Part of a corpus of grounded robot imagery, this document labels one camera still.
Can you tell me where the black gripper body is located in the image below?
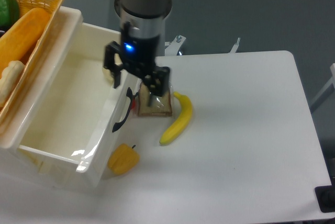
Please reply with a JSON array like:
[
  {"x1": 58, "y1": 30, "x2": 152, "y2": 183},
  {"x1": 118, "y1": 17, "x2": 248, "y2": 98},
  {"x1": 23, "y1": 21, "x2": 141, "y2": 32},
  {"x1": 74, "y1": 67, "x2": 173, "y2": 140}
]
[{"x1": 103, "y1": 21, "x2": 170, "y2": 96}]

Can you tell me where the pale white pear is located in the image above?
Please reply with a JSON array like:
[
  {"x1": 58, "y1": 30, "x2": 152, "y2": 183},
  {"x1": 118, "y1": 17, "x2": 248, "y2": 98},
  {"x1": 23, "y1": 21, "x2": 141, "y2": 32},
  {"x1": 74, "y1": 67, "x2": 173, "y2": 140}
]
[{"x1": 102, "y1": 63, "x2": 123, "y2": 81}]

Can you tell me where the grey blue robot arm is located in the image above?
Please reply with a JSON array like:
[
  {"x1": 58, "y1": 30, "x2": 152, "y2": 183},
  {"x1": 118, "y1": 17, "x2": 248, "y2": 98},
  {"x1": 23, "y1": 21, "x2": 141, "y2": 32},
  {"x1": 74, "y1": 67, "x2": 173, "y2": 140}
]
[{"x1": 103, "y1": 0, "x2": 170, "y2": 97}]

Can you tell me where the open upper white drawer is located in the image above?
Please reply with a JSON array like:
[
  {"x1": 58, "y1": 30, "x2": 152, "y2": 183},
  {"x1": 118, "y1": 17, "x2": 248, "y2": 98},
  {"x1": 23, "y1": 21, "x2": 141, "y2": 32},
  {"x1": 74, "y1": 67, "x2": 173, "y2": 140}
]
[{"x1": 0, "y1": 22, "x2": 142, "y2": 188}]

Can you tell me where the white drawer cabinet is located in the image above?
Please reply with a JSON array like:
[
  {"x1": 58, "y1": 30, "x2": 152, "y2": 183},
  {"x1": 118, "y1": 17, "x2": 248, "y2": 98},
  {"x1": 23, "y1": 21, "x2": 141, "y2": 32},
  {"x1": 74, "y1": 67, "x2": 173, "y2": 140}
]
[{"x1": 0, "y1": 6, "x2": 105, "y2": 191}]

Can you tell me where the bagged bread slice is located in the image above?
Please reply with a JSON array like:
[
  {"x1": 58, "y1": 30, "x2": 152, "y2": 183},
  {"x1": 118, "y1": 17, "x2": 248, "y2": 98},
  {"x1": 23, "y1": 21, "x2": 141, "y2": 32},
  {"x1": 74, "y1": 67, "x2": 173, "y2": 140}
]
[{"x1": 138, "y1": 83, "x2": 173, "y2": 117}]

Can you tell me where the small red object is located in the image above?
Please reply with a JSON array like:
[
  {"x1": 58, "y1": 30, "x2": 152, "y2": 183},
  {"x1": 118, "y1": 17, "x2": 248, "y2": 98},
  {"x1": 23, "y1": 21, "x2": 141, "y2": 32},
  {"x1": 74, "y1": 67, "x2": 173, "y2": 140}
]
[{"x1": 131, "y1": 99, "x2": 136, "y2": 109}]

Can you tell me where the yellow banana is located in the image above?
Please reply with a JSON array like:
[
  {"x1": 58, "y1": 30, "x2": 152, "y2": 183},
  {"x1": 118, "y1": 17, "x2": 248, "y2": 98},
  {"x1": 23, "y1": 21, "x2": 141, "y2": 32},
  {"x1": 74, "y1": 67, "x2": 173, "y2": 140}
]
[{"x1": 159, "y1": 92, "x2": 193, "y2": 145}]

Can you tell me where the yellow bell pepper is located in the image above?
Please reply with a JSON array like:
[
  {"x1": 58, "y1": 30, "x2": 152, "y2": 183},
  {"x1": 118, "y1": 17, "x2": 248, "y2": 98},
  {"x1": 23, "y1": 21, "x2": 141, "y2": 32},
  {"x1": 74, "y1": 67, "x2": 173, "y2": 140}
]
[{"x1": 107, "y1": 143, "x2": 140, "y2": 175}]

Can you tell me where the orange baguette loaf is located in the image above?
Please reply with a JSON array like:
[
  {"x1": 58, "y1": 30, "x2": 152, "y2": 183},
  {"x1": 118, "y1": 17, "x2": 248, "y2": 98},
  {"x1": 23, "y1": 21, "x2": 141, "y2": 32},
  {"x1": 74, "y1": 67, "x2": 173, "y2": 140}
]
[{"x1": 1, "y1": 8, "x2": 50, "y2": 70}]

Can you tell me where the pale yellow toy food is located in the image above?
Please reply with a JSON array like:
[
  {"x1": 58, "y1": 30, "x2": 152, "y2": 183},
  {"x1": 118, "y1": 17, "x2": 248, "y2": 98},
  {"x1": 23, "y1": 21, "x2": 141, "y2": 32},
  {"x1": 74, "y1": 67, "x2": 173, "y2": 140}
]
[{"x1": 1, "y1": 61, "x2": 25, "y2": 107}]

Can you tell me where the yellow plastic basket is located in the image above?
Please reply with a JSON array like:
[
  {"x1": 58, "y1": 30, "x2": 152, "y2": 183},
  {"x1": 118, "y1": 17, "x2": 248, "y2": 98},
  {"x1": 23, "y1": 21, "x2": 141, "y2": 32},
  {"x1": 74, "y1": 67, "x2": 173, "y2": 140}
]
[{"x1": 1, "y1": 0, "x2": 64, "y2": 121}]

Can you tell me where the green bell pepper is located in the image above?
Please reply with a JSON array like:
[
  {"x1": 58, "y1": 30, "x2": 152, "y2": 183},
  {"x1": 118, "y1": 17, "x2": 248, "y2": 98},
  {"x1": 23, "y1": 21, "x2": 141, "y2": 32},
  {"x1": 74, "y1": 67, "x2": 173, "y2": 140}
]
[{"x1": 1, "y1": 0, "x2": 20, "y2": 30}]

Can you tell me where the black device at table edge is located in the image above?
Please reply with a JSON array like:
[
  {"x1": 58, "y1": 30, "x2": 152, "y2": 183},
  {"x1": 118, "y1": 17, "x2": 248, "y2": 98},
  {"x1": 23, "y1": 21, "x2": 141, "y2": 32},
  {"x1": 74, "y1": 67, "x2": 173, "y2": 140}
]
[{"x1": 315, "y1": 186, "x2": 334, "y2": 213}]

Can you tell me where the black drawer handle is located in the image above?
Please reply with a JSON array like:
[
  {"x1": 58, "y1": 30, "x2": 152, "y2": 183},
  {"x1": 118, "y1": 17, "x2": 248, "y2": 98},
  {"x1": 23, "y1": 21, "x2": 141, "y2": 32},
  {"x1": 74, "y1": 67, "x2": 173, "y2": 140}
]
[{"x1": 112, "y1": 87, "x2": 138, "y2": 132}]

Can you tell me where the white table bracket left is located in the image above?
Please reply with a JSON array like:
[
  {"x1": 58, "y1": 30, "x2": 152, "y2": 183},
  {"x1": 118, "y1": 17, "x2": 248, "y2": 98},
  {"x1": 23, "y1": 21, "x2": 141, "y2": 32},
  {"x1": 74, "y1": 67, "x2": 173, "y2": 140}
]
[{"x1": 165, "y1": 35, "x2": 186, "y2": 56}]

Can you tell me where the white table bracket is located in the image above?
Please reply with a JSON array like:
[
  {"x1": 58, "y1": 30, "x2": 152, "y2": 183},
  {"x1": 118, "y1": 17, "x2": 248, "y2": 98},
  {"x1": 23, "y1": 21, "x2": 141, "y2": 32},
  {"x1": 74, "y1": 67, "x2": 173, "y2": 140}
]
[
  {"x1": 165, "y1": 35, "x2": 186, "y2": 56},
  {"x1": 230, "y1": 37, "x2": 241, "y2": 53}
]

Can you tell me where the white table bracket right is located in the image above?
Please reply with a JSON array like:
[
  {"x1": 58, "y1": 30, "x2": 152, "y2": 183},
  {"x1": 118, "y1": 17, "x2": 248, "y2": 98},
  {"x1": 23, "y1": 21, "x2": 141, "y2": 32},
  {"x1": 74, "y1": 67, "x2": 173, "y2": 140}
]
[{"x1": 230, "y1": 37, "x2": 241, "y2": 53}]

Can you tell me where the white frame right edge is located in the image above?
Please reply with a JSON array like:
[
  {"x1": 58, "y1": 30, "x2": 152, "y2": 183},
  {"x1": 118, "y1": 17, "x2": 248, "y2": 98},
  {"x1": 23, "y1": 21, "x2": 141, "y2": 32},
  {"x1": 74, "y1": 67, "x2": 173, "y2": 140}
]
[{"x1": 309, "y1": 63, "x2": 334, "y2": 114}]

